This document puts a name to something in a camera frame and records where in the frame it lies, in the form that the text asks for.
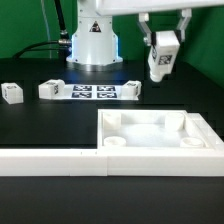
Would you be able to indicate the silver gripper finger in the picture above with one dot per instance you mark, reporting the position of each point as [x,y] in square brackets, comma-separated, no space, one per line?
[149,36]
[185,17]

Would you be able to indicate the white L-shaped obstacle fence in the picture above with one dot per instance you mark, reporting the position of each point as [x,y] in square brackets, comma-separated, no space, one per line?
[112,161]

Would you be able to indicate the paper sheet with markers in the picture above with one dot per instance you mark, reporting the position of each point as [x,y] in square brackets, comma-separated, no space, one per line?
[91,92]

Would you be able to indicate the white square table top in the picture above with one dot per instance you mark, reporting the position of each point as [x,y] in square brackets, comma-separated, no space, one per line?
[155,129]

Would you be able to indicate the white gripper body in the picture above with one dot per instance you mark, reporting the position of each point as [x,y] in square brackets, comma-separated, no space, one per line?
[125,7]

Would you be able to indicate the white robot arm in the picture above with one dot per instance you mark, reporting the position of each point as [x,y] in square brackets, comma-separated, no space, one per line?
[95,45]

